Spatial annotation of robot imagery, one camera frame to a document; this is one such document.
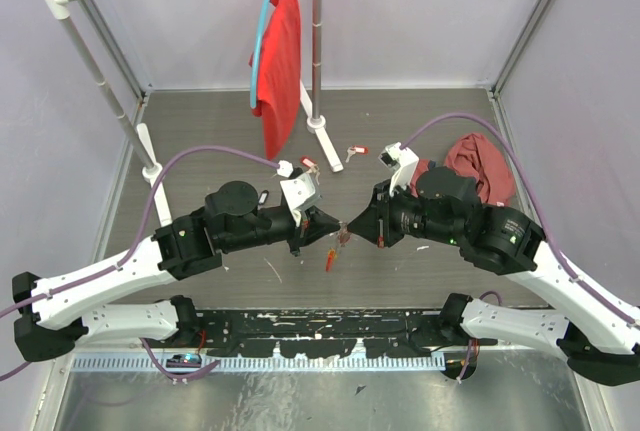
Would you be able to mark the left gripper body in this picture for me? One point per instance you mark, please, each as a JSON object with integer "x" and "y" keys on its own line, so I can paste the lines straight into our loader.
{"x": 300, "y": 234}

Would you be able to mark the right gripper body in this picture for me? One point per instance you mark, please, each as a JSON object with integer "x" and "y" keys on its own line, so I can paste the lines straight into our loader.
{"x": 394, "y": 217}

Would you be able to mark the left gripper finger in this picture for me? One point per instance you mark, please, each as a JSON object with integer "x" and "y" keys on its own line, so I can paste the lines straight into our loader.
{"x": 317, "y": 231}
{"x": 320, "y": 218}

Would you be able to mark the keyring with red tag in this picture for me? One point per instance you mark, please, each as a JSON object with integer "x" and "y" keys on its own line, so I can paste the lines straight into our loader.
{"x": 341, "y": 238}

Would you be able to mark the key with black tag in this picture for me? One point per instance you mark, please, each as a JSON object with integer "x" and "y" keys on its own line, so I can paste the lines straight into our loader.
{"x": 263, "y": 197}

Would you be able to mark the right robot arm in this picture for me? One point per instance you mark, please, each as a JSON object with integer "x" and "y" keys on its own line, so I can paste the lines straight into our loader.
{"x": 579, "y": 327}

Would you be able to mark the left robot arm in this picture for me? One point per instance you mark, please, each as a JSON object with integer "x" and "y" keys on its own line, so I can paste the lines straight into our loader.
{"x": 59, "y": 313}

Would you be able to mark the key with red tag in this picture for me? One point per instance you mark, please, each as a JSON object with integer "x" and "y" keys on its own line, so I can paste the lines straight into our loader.
{"x": 311, "y": 170}
{"x": 355, "y": 150}

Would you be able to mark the far key with red tag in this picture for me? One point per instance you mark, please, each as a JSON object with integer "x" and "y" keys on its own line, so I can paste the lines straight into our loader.
{"x": 355, "y": 150}

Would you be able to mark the crumpled red shirt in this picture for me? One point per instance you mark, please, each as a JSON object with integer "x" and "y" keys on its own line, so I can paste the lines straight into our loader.
{"x": 473, "y": 155}

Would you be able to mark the red shirt on hanger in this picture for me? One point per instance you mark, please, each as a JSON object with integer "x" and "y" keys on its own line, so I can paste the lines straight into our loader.
{"x": 279, "y": 75}

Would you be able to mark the clothes rack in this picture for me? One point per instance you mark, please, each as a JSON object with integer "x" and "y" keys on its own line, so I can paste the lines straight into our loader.
{"x": 187, "y": 45}

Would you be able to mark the blue hanger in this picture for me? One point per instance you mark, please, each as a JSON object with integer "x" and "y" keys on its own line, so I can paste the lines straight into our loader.
{"x": 255, "y": 58}

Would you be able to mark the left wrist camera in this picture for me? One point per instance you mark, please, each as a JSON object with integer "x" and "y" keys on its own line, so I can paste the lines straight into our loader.
{"x": 300, "y": 192}

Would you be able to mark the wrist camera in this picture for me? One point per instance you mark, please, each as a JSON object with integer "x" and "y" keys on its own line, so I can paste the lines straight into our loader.
{"x": 300, "y": 192}
{"x": 402, "y": 162}

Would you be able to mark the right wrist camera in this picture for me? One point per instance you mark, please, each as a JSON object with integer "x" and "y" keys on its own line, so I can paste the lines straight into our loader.
{"x": 402, "y": 162}

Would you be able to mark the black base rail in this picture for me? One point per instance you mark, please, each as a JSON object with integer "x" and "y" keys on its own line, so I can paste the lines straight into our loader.
{"x": 316, "y": 333}

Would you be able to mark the grey cable duct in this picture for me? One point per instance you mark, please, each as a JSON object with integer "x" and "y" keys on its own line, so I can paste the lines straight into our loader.
{"x": 140, "y": 362}

